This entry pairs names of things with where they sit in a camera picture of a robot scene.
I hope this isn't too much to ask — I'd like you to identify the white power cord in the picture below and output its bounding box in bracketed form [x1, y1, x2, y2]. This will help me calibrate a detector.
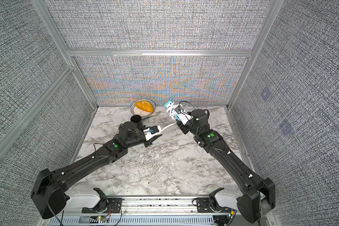
[157, 102, 184, 135]

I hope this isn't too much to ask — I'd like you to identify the teal power strip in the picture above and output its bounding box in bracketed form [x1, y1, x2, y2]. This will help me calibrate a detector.
[164, 101, 181, 121]

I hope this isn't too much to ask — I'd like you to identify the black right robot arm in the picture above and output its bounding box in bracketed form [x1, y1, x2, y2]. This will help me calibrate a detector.
[177, 109, 276, 223]

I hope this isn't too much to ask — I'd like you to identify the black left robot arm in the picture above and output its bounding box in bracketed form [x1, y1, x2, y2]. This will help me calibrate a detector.
[31, 121, 162, 219]

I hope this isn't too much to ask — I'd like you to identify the black cup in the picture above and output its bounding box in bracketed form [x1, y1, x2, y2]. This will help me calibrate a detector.
[131, 115, 145, 131]

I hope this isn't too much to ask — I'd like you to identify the patterned white bowl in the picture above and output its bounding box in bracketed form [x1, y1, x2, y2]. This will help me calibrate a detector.
[131, 99, 156, 117]

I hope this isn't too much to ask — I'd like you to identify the orange food piece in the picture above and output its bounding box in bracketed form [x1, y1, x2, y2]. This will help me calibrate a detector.
[135, 100, 153, 113]

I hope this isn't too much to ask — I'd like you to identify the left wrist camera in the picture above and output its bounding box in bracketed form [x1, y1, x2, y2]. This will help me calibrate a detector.
[143, 126, 162, 141]

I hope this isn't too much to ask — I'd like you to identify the green handled fork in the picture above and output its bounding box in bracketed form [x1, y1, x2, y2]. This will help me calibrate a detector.
[142, 112, 161, 121]

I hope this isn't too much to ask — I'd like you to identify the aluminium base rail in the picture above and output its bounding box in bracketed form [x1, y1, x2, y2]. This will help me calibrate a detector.
[39, 195, 238, 226]

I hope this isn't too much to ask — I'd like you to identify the aluminium enclosure frame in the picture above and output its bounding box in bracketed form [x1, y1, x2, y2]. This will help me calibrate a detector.
[0, 1, 274, 203]

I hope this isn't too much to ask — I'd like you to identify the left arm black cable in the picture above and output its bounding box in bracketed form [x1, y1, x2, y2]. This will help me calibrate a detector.
[45, 197, 122, 226]

